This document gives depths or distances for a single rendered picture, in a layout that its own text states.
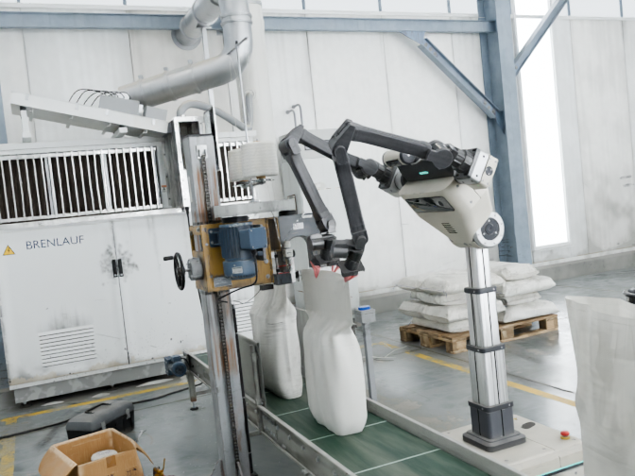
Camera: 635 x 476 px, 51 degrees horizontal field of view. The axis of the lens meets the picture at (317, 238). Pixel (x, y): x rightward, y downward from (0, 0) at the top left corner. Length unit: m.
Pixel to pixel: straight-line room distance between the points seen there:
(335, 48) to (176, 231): 3.29
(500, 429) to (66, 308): 3.78
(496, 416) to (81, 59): 5.52
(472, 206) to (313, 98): 5.26
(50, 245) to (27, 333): 0.72
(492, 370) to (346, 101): 5.42
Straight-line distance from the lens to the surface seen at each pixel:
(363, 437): 2.92
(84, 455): 4.03
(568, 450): 3.09
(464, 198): 2.69
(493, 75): 9.07
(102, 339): 5.80
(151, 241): 5.79
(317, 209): 2.84
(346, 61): 8.06
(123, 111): 5.56
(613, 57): 10.73
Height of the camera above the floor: 1.38
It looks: 3 degrees down
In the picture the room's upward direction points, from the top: 6 degrees counter-clockwise
